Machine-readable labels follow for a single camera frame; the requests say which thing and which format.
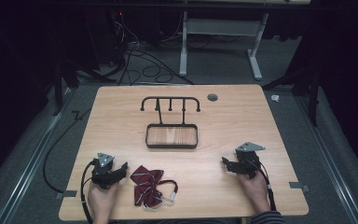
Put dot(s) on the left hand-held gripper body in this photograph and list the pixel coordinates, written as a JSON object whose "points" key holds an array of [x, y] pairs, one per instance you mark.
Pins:
{"points": [[103, 172]]}

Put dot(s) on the person's right hand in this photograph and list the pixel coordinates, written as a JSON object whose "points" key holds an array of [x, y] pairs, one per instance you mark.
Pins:
{"points": [[257, 193]]}

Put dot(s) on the grey tape strip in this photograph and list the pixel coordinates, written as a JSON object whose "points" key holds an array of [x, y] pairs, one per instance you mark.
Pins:
{"points": [[66, 194], [299, 186]]}

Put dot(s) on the person's left hand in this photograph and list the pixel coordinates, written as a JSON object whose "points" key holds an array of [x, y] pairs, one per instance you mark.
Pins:
{"points": [[101, 199]]}

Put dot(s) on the white crumpled scrap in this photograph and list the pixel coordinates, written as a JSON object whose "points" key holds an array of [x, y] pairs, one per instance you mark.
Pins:
{"points": [[275, 98]]}

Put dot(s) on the black metal hook rack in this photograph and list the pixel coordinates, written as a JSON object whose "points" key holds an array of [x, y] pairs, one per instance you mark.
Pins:
{"points": [[171, 137]]}

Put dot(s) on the dark red striped bow tie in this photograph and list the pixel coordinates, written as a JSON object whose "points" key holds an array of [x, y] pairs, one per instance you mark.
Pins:
{"points": [[146, 185]]}

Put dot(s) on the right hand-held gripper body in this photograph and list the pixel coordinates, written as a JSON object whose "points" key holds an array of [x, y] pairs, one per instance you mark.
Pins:
{"points": [[248, 163]]}

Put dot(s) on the black metal stand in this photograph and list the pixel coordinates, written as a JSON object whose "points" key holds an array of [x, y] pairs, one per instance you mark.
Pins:
{"points": [[62, 77], [313, 93]]}

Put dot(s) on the white metal desk frame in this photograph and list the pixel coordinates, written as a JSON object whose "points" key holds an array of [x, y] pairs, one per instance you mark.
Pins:
{"points": [[220, 27]]}

